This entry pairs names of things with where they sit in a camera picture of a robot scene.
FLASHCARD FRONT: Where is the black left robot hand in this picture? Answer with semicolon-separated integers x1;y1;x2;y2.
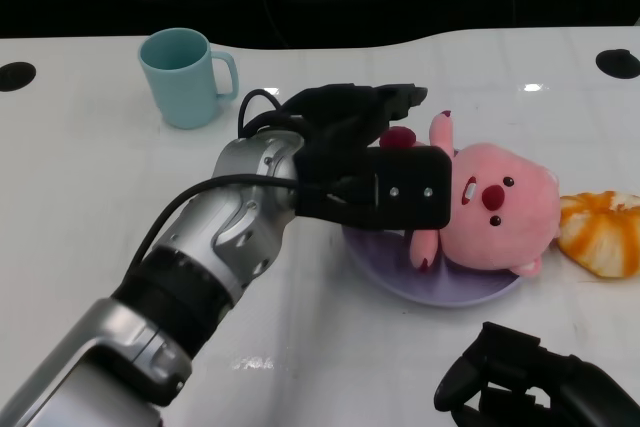
279;81;451;231

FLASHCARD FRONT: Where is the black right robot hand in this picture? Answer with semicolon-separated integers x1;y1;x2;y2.
433;321;640;427

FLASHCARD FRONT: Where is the pink plush doll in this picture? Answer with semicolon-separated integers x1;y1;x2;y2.
379;109;562;279

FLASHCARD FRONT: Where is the lavender plastic plate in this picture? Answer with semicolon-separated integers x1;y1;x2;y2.
341;146;522;308

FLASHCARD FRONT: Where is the orange and white peeled orange toy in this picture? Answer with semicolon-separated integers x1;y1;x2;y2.
556;190;640;280

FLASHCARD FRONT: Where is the black round table grommet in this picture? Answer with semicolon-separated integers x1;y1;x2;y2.
594;49;640;81
0;61;37;93

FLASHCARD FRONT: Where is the light blue plastic cup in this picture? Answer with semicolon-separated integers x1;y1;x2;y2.
138;28;239;131

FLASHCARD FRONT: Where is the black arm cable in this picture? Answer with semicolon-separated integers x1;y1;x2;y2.
130;89;351;273

